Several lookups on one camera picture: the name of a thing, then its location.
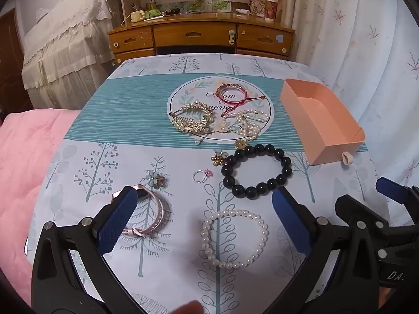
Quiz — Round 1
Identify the brown wooden door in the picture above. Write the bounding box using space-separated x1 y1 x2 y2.
0 8 26 105

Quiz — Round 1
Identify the red string bracelet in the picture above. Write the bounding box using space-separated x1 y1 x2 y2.
214 83 266 117

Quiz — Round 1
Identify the white pearl necklace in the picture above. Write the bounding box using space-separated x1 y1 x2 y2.
223 109 271 138

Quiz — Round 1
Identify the pink fluffy blanket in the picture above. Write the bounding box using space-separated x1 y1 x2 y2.
0 109 81 305

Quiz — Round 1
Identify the beige lace cover cloth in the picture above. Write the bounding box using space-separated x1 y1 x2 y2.
21 0 115 110

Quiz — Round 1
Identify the pink cardboard box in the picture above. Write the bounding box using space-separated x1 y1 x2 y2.
280 78 365 166

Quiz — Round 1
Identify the black bead bracelet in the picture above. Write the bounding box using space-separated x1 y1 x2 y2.
222 144 293 198

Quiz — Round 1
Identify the person's left hand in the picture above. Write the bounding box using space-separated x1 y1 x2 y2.
172 300 203 314

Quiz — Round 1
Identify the gold flower earring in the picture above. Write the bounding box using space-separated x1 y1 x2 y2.
211 149 226 167

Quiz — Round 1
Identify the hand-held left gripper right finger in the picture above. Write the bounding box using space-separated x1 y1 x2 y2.
265 186 381 314

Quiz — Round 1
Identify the paper cup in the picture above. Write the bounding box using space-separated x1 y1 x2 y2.
264 0 279 20

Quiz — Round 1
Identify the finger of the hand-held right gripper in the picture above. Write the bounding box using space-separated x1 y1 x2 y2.
376 177 419 211
334 194 419 246

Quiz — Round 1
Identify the wooden dresser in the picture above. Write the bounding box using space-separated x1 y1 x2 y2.
108 10 295 66

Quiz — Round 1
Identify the grey flower brooch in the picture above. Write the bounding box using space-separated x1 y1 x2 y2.
147 173 168 188

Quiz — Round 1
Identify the silver ring with pink stone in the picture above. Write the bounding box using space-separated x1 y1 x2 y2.
193 169 213 184

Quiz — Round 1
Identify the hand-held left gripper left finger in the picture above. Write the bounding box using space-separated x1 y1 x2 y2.
31 186 138 314

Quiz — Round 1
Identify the white pearl bracelet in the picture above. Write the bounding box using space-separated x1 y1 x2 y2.
200 209 269 269

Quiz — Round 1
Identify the tree print tablecloth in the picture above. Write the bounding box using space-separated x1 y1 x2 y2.
24 52 393 314

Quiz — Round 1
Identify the pink wristwatch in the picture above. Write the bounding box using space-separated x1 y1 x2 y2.
111 184 174 238

